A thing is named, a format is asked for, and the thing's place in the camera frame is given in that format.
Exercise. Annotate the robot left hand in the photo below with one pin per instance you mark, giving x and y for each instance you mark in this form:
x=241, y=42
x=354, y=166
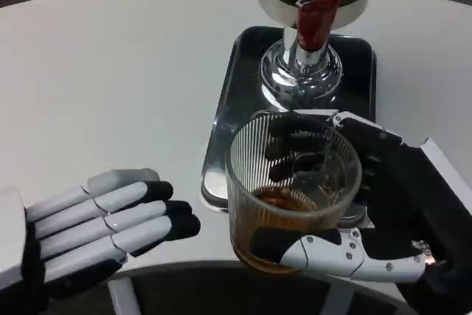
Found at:
x=92, y=226

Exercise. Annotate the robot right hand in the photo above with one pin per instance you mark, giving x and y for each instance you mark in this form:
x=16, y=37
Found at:
x=405, y=200

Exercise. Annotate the clear ribbed glass cup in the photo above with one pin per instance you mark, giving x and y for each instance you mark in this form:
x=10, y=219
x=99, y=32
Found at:
x=243, y=167

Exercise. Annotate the brown drink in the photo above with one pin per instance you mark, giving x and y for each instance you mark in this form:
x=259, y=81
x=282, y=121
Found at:
x=280, y=204

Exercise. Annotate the red tap lever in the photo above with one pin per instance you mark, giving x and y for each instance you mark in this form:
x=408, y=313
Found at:
x=313, y=23

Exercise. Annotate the steel drip tray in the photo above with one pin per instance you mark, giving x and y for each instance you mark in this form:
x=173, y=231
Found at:
x=239, y=82

